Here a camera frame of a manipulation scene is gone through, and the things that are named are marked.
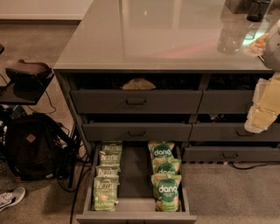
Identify green kettle chip bag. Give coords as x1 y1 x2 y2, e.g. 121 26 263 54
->
99 151 122 165
92 175 119 211
101 141 123 154
96 165 120 177

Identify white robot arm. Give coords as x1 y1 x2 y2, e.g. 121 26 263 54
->
244 21 280 134

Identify grey top right drawer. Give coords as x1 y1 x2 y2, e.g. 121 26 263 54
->
198 90 253 114

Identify grey middle right drawer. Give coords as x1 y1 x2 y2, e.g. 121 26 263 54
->
189 122 280 142

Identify grey bottom right drawer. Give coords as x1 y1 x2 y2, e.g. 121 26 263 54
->
182 146 280 162

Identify rear green Dang chip bag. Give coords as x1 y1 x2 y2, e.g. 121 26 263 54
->
148 141 175 159

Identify green dang chip bag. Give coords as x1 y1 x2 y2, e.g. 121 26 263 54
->
151 157 181 174
151 173 181 212
148 141 175 159

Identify middle green Dang chip bag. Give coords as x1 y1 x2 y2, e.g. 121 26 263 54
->
151 157 181 174

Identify front green Dang chip bag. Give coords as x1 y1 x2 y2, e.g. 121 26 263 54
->
151 173 181 212

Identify tan bag in top drawer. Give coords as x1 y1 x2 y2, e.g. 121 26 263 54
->
122 78 156 90

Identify open grey bottom left drawer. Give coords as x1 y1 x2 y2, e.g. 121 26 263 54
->
76 142 197 224

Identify grey middle left drawer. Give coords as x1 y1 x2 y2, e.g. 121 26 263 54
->
82 122 192 141

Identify grey top left drawer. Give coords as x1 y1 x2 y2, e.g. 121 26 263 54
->
70 89 202 114

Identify checkered marker board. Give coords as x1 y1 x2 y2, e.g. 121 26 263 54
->
243 33 269 57

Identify black mesh pen cup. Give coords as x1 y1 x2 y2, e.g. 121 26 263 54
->
247 0 272 22

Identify black backpack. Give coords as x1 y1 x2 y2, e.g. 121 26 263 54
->
6 113 73 181

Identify black headset on side table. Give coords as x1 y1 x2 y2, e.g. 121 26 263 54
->
5 59 53 87

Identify white sneaker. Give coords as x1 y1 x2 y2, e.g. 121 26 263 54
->
0 187 26 212

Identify black floor cables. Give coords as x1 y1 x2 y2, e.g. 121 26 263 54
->
55 122 92 224

